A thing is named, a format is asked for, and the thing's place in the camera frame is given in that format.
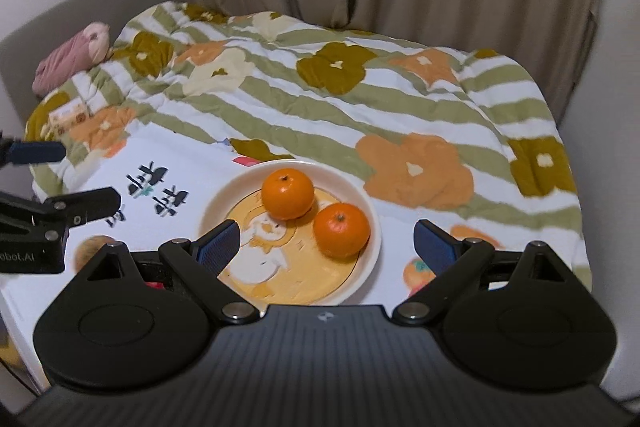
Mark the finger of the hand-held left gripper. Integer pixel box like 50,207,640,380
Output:
0,134,67,166
0,187,122,242

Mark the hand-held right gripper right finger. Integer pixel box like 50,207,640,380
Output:
392,219,577,327

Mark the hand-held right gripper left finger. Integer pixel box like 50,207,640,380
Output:
75,219,262,326

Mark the cream ceramic bowl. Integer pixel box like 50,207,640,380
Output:
199,159,382,307

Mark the small printed box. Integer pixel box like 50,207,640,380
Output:
46,103,97,136

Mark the orange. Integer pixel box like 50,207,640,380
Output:
261,168,316,222
313,203,372,258

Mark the white fruit-print cloth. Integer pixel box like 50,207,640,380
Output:
0,126,593,390

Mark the pink plush toy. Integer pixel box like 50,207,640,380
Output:
32,22,114,97

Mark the beige upholstered headboard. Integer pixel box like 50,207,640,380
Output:
0,0,177,130

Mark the floral striped quilt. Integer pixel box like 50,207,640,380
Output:
24,1,576,220

